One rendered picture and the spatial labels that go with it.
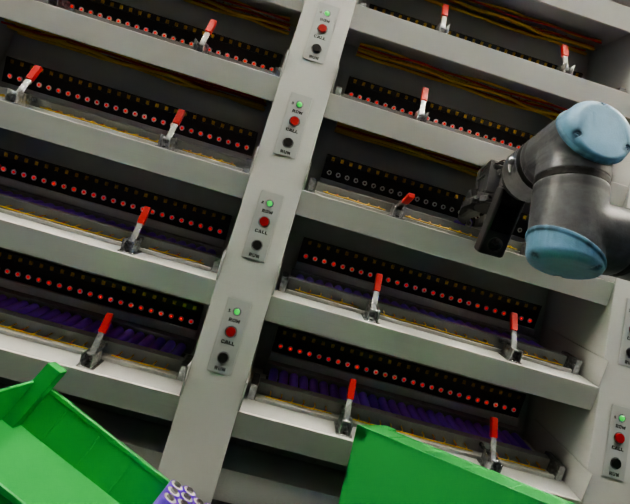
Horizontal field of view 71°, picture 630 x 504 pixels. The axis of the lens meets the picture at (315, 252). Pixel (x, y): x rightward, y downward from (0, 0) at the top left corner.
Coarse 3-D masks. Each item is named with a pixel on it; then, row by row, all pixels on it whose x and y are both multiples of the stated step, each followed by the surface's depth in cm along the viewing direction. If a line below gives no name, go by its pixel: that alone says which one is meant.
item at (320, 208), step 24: (312, 192) 84; (360, 192) 98; (312, 216) 79; (336, 216) 79; (360, 216) 80; (384, 216) 80; (384, 240) 80; (408, 240) 80; (432, 240) 81; (456, 240) 81; (480, 264) 81; (504, 264) 82; (528, 264) 82; (552, 288) 82; (576, 288) 82; (600, 288) 83
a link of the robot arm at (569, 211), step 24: (552, 168) 57; (576, 168) 55; (552, 192) 56; (576, 192) 54; (600, 192) 54; (552, 216) 55; (576, 216) 53; (600, 216) 53; (624, 216) 54; (528, 240) 58; (552, 240) 54; (576, 240) 53; (600, 240) 53; (624, 240) 54; (552, 264) 56; (576, 264) 54; (600, 264) 53; (624, 264) 55
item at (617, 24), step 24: (432, 0) 106; (456, 0) 103; (480, 0) 104; (504, 0) 101; (528, 0) 99; (552, 0) 92; (576, 0) 92; (600, 0) 92; (504, 24) 108; (528, 24) 109; (552, 24) 103; (576, 24) 102; (600, 24) 100; (624, 24) 93; (576, 48) 109
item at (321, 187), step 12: (324, 192) 84; (336, 192) 84; (348, 192) 85; (372, 204) 85; (384, 204) 85; (408, 216) 84; (420, 216) 86; (432, 216) 86; (444, 228) 86; (456, 228) 86; (468, 228) 86
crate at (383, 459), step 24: (360, 432) 60; (384, 432) 60; (360, 456) 59; (384, 456) 57; (408, 456) 55; (432, 456) 53; (456, 456) 56; (360, 480) 58; (384, 480) 56; (408, 480) 54; (432, 480) 52; (456, 480) 51; (480, 480) 49; (504, 480) 50
